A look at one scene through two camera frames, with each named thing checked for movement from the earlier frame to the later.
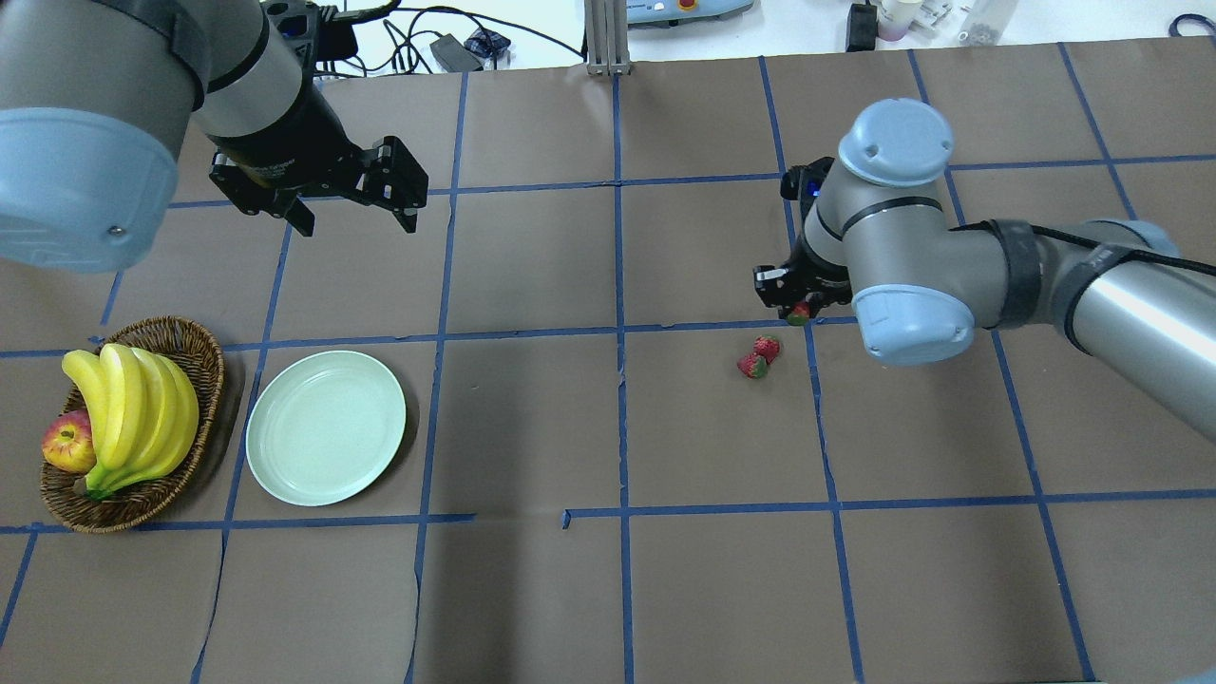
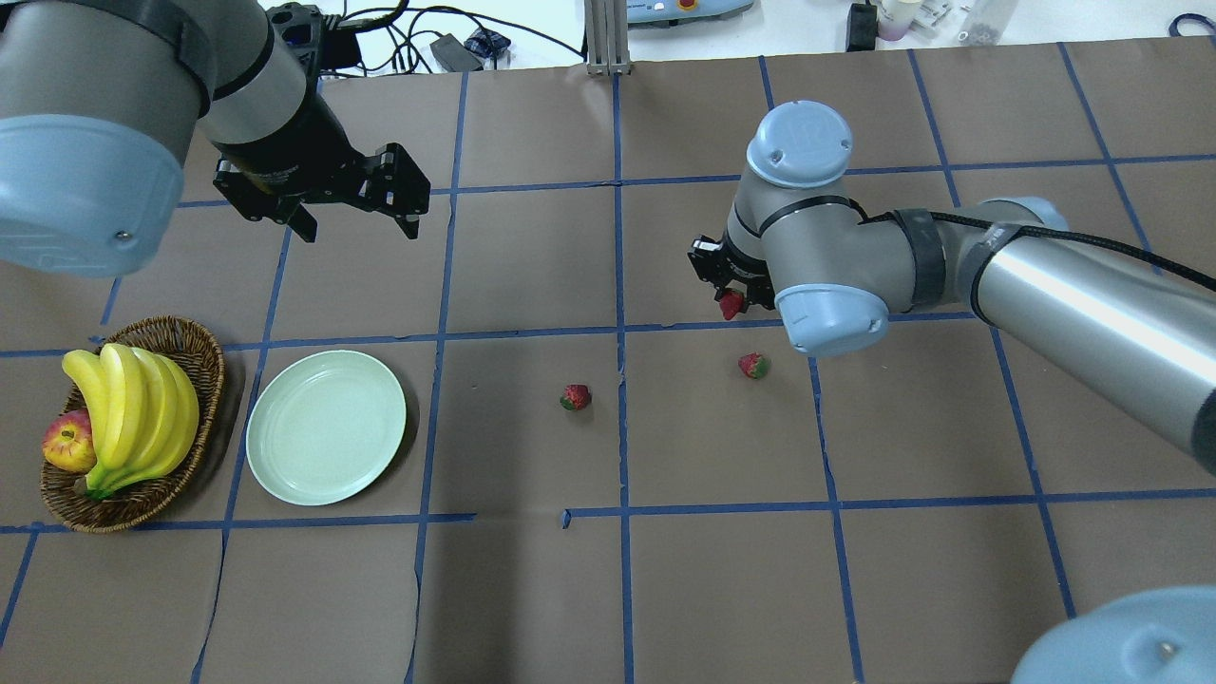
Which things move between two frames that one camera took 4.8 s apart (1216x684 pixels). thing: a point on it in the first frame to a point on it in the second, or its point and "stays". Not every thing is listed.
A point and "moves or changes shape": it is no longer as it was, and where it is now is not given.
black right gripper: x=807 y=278 to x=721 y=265
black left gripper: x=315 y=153 stays
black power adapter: x=455 y=56 stays
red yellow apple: x=68 y=443 stays
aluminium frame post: x=606 y=37 stays
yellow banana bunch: x=145 y=407 stays
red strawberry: x=753 y=367 stays
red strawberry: x=800 y=314 moves or changes shape
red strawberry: x=767 y=347 to x=731 y=302
